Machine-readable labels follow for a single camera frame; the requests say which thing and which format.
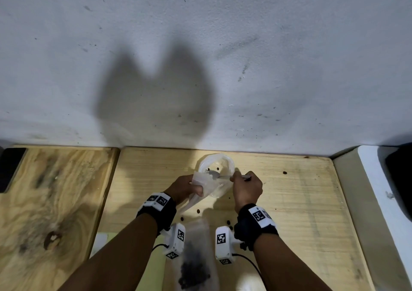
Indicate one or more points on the black bag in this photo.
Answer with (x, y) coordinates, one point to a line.
(402, 178)

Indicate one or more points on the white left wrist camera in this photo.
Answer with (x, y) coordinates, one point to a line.
(176, 241)

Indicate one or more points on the small grey scrap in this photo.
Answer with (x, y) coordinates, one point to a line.
(390, 195)

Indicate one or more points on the person's left hand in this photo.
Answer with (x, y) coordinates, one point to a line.
(183, 187)

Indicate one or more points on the black left wristband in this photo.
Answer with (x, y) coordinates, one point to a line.
(161, 210)

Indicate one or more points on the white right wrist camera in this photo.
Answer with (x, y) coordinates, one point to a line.
(224, 244)

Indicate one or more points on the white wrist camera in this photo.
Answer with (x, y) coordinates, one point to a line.
(224, 244)
(176, 241)

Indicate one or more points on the black flat phone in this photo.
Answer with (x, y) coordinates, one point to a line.
(11, 168)

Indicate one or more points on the person's right forearm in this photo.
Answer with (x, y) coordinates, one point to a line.
(286, 265)

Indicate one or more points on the metal spoon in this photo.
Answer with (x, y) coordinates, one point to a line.
(213, 173)

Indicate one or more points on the small clear plastic bag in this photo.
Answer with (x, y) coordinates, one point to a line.
(196, 233)
(206, 184)

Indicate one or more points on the person's right hand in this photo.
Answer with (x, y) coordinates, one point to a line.
(248, 191)

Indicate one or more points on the dark seeds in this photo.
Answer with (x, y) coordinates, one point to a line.
(194, 268)

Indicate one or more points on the black wristband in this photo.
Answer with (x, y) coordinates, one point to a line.
(251, 226)
(161, 210)

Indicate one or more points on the black right wristband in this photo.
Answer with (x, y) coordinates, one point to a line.
(251, 226)

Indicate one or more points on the white cabinet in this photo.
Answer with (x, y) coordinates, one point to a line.
(360, 210)

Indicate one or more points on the yellow label backing sheet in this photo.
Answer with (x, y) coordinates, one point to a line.
(154, 268)

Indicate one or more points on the person's left forearm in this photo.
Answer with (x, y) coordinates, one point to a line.
(122, 255)

